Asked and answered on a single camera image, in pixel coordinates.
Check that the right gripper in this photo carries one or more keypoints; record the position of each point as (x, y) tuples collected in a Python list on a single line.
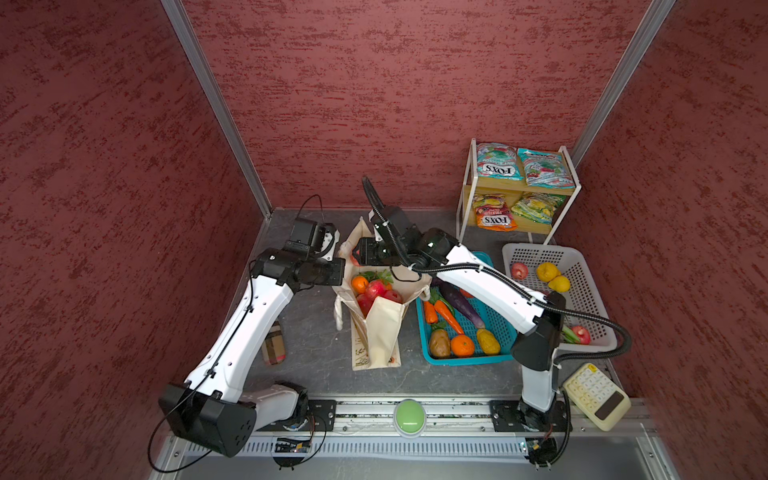
[(368, 253)]

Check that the cream canvas grocery bag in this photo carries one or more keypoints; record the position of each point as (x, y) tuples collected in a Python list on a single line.
[(375, 324)]

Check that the cream calculator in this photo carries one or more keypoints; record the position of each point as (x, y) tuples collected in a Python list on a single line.
[(597, 396)]

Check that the white plastic basket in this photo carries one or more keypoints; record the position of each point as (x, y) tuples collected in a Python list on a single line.
[(582, 296)]

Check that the orange carrot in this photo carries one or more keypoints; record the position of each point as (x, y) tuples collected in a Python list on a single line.
[(430, 314), (445, 311)]

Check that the white wooden shelf rack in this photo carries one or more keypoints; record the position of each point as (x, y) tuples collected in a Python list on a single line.
[(512, 191)]

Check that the orange tangerine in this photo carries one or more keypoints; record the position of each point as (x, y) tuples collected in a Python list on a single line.
[(462, 346)]

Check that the orange fruit white basket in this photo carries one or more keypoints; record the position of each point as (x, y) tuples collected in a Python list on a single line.
[(360, 282)]

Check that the yellow bell pepper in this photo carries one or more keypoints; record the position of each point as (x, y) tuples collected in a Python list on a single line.
[(547, 272)]

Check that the yellow corn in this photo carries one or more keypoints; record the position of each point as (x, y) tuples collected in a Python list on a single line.
[(489, 345)]

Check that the green yellow candy bag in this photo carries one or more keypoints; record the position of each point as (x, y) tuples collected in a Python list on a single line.
[(538, 207)]

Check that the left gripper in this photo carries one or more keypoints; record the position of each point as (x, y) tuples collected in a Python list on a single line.
[(335, 277)]

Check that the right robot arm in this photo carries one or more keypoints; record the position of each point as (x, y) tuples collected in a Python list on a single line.
[(537, 318)]

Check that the teal candy bag left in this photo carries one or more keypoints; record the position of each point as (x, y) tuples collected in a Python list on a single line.
[(498, 160)]

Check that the potato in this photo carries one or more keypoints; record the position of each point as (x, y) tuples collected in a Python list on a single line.
[(439, 344)]

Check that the green push button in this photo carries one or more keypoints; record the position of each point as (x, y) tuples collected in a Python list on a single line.
[(409, 418)]

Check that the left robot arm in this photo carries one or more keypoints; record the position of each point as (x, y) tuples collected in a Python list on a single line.
[(207, 409)]

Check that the orange candy bag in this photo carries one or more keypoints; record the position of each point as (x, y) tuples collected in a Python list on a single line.
[(492, 213)]

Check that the plaid case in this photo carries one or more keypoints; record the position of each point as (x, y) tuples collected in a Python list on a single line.
[(273, 348)]

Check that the teal candy bag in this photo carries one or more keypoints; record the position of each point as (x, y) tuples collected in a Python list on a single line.
[(498, 160), (545, 169)]

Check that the yellow lemon white basket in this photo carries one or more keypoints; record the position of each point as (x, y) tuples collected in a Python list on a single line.
[(560, 284)]

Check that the purple eggplant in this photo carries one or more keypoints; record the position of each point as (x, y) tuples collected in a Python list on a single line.
[(456, 299)]

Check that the teal candy bag right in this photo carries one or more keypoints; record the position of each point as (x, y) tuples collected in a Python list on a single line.
[(545, 169)]

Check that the teal plastic basket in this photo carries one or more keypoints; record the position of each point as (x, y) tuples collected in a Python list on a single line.
[(503, 331)]

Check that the small red apple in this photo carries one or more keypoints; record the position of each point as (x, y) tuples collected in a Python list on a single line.
[(519, 271)]

